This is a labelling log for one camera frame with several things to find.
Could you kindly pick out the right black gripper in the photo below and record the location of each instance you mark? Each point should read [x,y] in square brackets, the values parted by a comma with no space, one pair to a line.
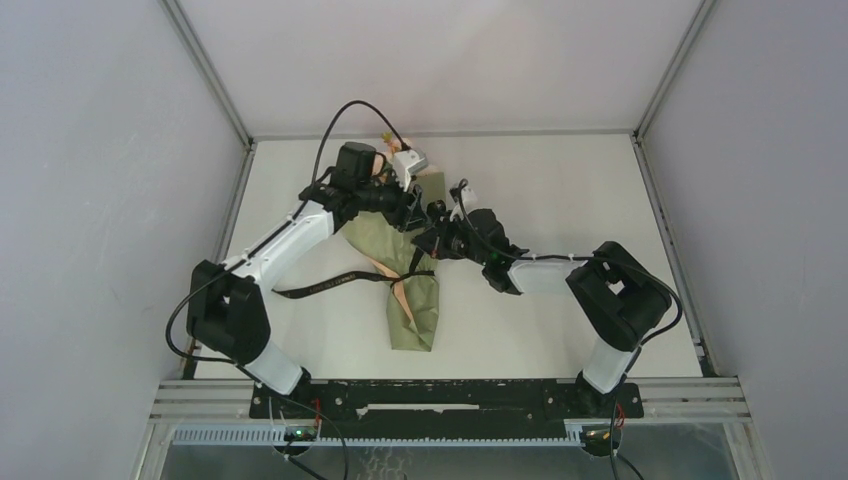
[435,238]

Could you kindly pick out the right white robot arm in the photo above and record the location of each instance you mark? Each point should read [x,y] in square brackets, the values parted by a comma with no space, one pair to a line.
[622,301]

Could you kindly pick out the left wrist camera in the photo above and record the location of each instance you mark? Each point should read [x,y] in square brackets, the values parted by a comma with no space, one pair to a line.
[360,164]

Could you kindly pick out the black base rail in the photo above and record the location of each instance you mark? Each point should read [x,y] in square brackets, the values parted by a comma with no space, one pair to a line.
[462,410]

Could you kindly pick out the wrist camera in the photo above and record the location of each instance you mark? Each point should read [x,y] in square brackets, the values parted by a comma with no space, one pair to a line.
[360,164]
[464,199]

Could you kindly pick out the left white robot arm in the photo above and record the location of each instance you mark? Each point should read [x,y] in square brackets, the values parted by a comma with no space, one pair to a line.
[226,309]

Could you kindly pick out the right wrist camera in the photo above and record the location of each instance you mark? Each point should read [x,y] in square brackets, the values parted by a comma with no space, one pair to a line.
[464,199]

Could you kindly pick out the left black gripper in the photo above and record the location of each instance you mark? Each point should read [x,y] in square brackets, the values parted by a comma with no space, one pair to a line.
[407,213]

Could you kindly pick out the orange wrapping paper sheet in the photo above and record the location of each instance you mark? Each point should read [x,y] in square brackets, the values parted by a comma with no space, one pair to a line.
[412,303]

